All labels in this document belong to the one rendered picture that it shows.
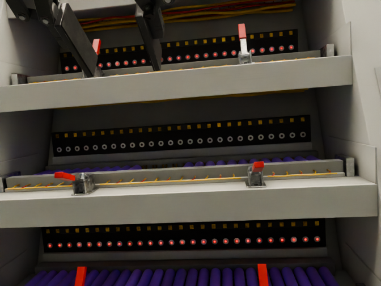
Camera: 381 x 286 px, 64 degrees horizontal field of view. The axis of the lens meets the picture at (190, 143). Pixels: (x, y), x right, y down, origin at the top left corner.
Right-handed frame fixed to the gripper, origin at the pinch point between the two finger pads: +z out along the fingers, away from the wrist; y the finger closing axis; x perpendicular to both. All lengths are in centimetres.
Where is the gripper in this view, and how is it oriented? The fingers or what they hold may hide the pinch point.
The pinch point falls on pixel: (115, 43)
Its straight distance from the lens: 33.1
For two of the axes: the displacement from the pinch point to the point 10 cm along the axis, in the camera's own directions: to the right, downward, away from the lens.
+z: 1.3, 4.7, 8.7
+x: 0.0, -8.8, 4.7
